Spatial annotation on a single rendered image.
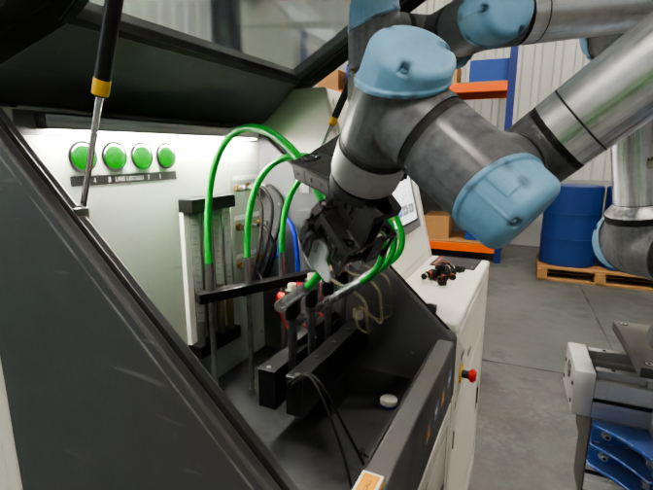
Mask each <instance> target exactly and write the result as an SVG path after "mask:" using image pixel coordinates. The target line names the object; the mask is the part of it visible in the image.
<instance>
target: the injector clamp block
mask: <svg viewBox="0 0 653 490"><path fill-rule="evenodd" d="M358 324H359V326H360V328H361V329H363V330H364V331H366V332H367V330H366V326H365V317H363V319H361V320H358ZM367 345H368V334H365V333H363V332H361V331H360V330H359V329H358V328H357V326H356V323H355V319H354V318H352V319H351V320H350V321H348V322H347V323H346V324H345V325H344V326H343V327H341V328H340V329H339V313H338V312H336V317H335V318H333V319H332V336H331V337H330V338H329V339H327V340H326V341H325V326H323V327H322V328H321V329H319V330H318V331H317V332H316V350H315V351H314V352H312V353H311V354H310V355H309V356H308V339H307V340H305V341H304V342H303V343H302V344H300V345H299V346H298V347H297V366H296V367H295V368H294V369H293V370H291V371H290V372H289V346H287V347H286V348H285V349H283V350H282V351H281V352H279V353H278V354H277V355H275V356H274V357H273V358H271V359H270V360H269V361H267V362H266V363H265V364H263V365H262V366H261V367H259V368H258V398H259V405H260V406H264V407H267V408H270V409H274V410H275V409H277V408H278V407H279V406H280V405H281V404H282V403H283V402H284V401H286V408H287V414H289V415H293V416H296V417H299V418H304V417H305V416H306V415H307V414H308V413H309V411H310V412H314V413H317V414H321V415H324V416H326V417H328V416H327V411H326V409H325V406H324V404H323V401H322V399H321V397H320V395H319V392H318V390H317V388H316V386H315V385H314V383H313V381H312V380H311V379H310V378H309V377H303V378H301V379H300V380H299V381H297V382H296V383H295V384H294V390H292V383H290V384H289V389H287V382H288V381H290V380H291V379H293V378H295V377H296V376H298V375H300V374H301V373H305V372H308V373H312V374H314V375H315V376H317V377H318V378H319V379H320V381H321V382H322V383H323V385H324V386H325V388H326V390H327V391H328V393H329V395H330V397H331V399H332V400H333V402H334V404H335V406H336V408H337V409H338V408H339V406H340V405H341V404H342V403H343V402H344V401H345V400H346V399H347V397H348V396H349V367H350V366H351V365H352V364H353V363H354V361H355V360H356V359H357V358H358V357H359V356H360V355H361V354H362V353H363V351H364V350H365V349H366V348H367ZM316 382H317V381H316ZM317 383H318V382H317ZM318 385H319V387H320V389H321V391H322V393H323V396H324V398H325V400H326V404H327V407H328V409H329V412H330V414H331V416H332V415H333V414H334V413H335V411H334V409H333V407H332V405H331V403H330V401H329V399H328V398H327V395H326V393H325V392H324V390H323V389H322V387H321V386H320V384H319V383H318Z"/></svg>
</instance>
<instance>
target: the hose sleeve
mask: <svg viewBox="0 0 653 490"><path fill-rule="evenodd" d="M306 282H307V281H305V282H303V283H302V284H300V285H299V286H297V287H296V288H295V289H294V290H292V291H291V292H290V293H288V294H287V295H285V296H284V297H282V298H281V299H280V301H279V303H280V306H281V307H282V308H288V307H289V306H291V305H292V304H294V303H295V302H297V301H298V300H299V299H301V298H303V297H305V296H306V295H308V294H309V293H310V292H312V290H313V289H312V290H310V291H309V290H307V289H306V288H305V283H306Z"/></svg>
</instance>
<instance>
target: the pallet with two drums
mask: <svg viewBox="0 0 653 490"><path fill-rule="evenodd" d="M604 193H605V186H600V185H587V184H561V191H560V193H559V195H558V196H557V197H556V199H555V200H554V201H553V202H552V203H551V204H550V205H549V206H548V207H547V208H546V209H545V210H544V211H543V218H542V227H541V233H540V245H539V252H537V253H536V279H541V280H550V281H559V282H569V283H577V284H586V285H596V286H605V287H613V288H622V289H632V290H641V291H649V292H653V287H645V286H637V285H627V284H617V283H608V282H605V280H606V279H612V280H622V281H632V282H640V283H650V284H653V281H652V280H649V279H642V277H638V276H635V275H632V274H626V273H622V272H619V271H617V270H615V269H613V268H611V267H608V266H606V265H604V264H603V263H602V262H600V260H599V259H598V258H597V256H596V254H595V252H594V249H593V244H592V237H593V232H594V230H595V229H597V227H596V225H597V223H598V222H599V221H600V220H601V216H602V214H603V216H604V211H605V210H606V209H607V208H608V207H609V206H610V205H612V186H608V187H607V190H606V198H605V205H604V211H603V212H602V208H603V201H604ZM554 269H557V270H554ZM564 270H566V271H564ZM573 271H576V272H573ZM583 272H586V273H583ZM547 273H555V274H564V275H574V276H583V277H593V281H590V280H580V279H571V278H562V277H552V276H547ZM605 274H606V275H605ZM613 275H616V276H613ZM623 276H626V277H623ZM633 277H635V278H633Z"/></svg>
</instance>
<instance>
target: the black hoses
mask: <svg viewBox="0 0 653 490"><path fill-rule="evenodd" d="M265 186H266V187H270V188H271V189H272V190H273V191H274V192H275V193H276V194H277V195H278V197H279V199H280V202H281V211H280V217H279V221H278V225H277V228H276V231H275V235H274V238H273V237H272V235H271V230H272V225H273V218H274V203H273V200H272V197H271V195H270V193H269V192H268V191H267V189H266V188H265V187H264V186H262V185H260V189H262V190H263V191H264V193H265V194H266V195H267V197H268V199H269V202H270V221H269V227H268V229H267V227H266V226H265V225H264V224H263V205H262V202H261V199H260V197H259V195H257V200H258V204H259V211H260V222H259V224H257V227H259V234H258V246H257V252H256V257H255V261H254V265H252V269H253V270H252V273H253V280H254V277H255V273H256V274H257V276H256V279H255V280H258V279H263V278H264V276H265V273H266V270H267V268H268V265H269V268H268V271H267V273H266V276H265V278H268V277H269V275H270V272H271V270H272V267H273V264H274V261H275V258H276V254H277V247H276V240H277V237H278V233H279V230H280V222H281V216H282V210H283V206H284V200H283V198H282V196H281V194H280V193H279V191H278V190H277V189H276V188H275V187H274V186H273V185H271V184H265ZM263 230H265V232H266V233H267V236H266V241H265V245H264V249H263V253H262V257H261V261H260V264H259V268H258V269H257V265H258V257H259V251H260V246H261V239H262V231H263ZM269 239H270V240H271V242H272V245H271V248H270V251H269V255H268V258H267V261H266V264H265V267H264V269H263V272H262V274H260V273H261V270H262V267H263V263H264V259H265V256H266V252H267V248H268V244H269ZM272 253H273V256H272ZM271 256H272V259H271ZM270 259H271V262H270ZM269 262H270V264H269Z"/></svg>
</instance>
